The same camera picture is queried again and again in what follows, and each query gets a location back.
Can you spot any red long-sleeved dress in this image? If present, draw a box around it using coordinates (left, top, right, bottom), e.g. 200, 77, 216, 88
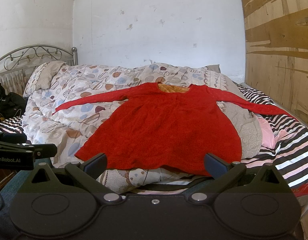
58, 83, 284, 176

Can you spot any black clothes pile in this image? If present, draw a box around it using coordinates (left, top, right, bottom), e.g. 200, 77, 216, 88
0, 83, 27, 119

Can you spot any pink cloth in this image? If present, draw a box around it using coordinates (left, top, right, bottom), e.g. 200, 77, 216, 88
257, 116, 276, 149

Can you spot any striped black white pink sheet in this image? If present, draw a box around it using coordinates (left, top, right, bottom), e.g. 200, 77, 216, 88
0, 82, 308, 193

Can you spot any metal bed headboard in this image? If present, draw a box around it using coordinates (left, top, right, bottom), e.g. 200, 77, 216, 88
0, 44, 78, 95

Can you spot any beige pillow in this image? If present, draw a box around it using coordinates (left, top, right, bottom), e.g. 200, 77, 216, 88
35, 61, 67, 90

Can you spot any wooden plywood wardrobe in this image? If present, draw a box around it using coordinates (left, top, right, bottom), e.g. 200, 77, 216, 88
242, 0, 308, 125

